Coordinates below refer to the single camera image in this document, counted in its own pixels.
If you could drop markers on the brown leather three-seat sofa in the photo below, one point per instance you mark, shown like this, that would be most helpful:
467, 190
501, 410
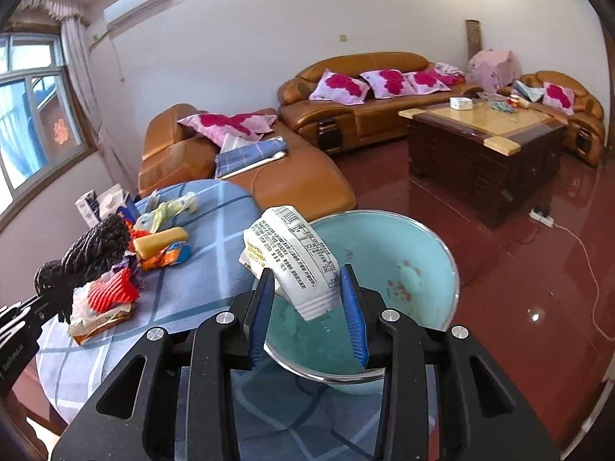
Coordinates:
374, 115

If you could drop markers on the white air conditioner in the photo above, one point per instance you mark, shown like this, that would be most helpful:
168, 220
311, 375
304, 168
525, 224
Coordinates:
144, 2

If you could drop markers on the white folded cloth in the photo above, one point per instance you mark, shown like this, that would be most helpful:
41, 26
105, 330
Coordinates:
235, 143

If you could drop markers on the pale floral curtain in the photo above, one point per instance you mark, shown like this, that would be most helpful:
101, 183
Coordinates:
79, 67

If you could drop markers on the blue plaid folded cloth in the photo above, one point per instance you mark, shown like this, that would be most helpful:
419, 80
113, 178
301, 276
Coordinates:
250, 156

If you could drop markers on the brown clear wrapper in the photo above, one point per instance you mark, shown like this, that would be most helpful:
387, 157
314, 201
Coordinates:
105, 324

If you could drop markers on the black foam net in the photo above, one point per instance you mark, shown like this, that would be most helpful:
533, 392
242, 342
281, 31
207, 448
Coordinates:
96, 249

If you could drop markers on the window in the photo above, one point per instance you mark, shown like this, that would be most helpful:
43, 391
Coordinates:
38, 120

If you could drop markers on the white tissue box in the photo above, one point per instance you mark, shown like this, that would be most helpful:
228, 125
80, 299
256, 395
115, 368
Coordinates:
460, 103

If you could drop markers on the pink floral pillow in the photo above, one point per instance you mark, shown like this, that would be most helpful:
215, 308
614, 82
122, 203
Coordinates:
216, 122
387, 81
559, 97
338, 87
425, 81

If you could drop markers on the purple foil wrapper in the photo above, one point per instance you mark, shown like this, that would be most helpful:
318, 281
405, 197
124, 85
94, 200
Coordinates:
134, 273

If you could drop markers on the small red jar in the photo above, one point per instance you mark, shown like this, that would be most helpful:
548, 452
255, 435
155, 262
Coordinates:
514, 101

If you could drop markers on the light green trash bin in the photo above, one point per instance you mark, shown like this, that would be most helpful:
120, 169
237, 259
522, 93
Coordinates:
403, 249

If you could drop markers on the white power strip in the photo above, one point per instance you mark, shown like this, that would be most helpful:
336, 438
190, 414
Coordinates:
541, 217

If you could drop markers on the rolled bamboo mat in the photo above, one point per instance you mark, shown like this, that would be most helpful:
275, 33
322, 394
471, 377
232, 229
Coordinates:
473, 38

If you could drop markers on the blue white milk carton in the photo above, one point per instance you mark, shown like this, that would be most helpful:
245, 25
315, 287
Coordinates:
113, 201

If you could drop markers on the yellow plastic bag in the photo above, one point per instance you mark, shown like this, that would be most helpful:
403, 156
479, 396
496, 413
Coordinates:
163, 213

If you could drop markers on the yellow bar packet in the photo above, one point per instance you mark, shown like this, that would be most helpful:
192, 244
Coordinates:
161, 240

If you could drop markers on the white plastic wrapper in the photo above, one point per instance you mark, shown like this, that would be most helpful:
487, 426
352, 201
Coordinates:
81, 307

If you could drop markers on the floral folded cloth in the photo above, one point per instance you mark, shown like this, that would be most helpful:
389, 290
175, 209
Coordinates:
449, 73

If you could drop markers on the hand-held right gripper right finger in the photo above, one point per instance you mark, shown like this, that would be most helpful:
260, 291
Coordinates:
353, 317

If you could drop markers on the white drink carton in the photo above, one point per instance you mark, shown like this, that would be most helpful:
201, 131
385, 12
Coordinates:
86, 209

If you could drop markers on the blue checked tablecloth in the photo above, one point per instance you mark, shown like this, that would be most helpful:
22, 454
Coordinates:
216, 249

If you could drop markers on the brown leather chaise sofa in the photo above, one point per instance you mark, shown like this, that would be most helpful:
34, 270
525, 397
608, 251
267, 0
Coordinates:
298, 177

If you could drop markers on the orange blue snack wrapper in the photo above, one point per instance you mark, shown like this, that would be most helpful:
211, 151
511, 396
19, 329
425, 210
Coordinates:
173, 254

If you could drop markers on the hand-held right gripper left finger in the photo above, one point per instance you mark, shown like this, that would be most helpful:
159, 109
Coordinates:
262, 317

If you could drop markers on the light green cloth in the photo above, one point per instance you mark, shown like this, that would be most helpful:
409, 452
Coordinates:
527, 91

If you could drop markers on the dark wooden coffee table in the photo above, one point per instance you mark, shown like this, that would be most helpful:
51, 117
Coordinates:
480, 168

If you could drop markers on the small red crumpled wrapper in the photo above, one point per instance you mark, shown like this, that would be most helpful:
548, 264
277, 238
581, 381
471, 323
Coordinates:
113, 293

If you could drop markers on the blue green small packets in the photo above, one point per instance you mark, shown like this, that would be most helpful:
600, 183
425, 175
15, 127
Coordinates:
499, 107

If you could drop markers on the white printed snack packet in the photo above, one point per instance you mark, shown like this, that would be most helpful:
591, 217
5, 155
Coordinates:
288, 259

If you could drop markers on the brown leather armchair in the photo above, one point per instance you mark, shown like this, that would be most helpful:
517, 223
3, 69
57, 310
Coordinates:
588, 120

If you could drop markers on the pink cloth cover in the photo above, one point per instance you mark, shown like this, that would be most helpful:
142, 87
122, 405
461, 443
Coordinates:
495, 69

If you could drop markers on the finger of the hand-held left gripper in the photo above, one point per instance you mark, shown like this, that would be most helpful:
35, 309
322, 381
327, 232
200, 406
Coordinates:
26, 308

